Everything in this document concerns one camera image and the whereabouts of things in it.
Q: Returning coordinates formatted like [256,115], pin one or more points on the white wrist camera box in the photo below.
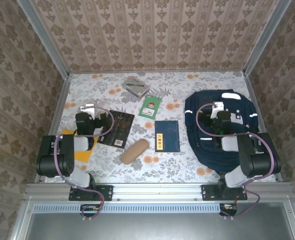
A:
[218,105]
[90,110]

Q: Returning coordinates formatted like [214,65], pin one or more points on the blue book with yellow label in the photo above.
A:
[170,135]

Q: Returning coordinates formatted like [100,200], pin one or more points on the aluminium right corner post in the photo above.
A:
[265,37]

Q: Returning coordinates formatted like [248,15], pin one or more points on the grey pen gift box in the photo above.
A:
[135,87]

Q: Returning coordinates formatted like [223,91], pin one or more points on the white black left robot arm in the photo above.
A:
[62,155]

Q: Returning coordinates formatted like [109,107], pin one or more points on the aluminium left corner post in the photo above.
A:
[45,37]

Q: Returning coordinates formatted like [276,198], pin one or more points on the tan oblong pencil case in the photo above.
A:
[135,151]

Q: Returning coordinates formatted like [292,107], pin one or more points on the black paperback book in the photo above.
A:
[120,130]

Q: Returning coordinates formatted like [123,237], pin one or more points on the grey metal panel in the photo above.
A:
[157,227]

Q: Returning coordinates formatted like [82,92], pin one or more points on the yellow orange book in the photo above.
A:
[82,156]

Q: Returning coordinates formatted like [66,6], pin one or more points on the aluminium left side rail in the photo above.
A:
[55,125]

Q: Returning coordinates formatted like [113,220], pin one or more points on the aluminium right side rail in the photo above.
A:
[255,100]

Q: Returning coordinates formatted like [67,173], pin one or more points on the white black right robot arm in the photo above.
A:
[257,160]

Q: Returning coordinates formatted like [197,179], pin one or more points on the aluminium corner post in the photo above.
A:
[265,37]
[45,37]

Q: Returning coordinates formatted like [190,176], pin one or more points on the green notebook with house picture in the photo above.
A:
[147,112]

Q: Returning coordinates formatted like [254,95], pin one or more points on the aluminium front frame beam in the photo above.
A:
[157,191]

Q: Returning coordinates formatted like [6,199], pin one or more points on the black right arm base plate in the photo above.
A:
[208,192]

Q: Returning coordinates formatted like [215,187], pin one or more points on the aluminium back rail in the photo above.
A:
[157,71]

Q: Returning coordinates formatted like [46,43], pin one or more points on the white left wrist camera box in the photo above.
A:
[90,110]

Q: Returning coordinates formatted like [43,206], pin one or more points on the aluminium rail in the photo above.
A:
[55,125]
[157,71]
[255,100]

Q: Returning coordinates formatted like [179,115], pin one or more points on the navy blue student backpack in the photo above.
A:
[205,155]

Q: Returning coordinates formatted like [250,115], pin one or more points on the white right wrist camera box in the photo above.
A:
[218,105]

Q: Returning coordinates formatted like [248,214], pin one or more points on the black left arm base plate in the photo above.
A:
[105,192]

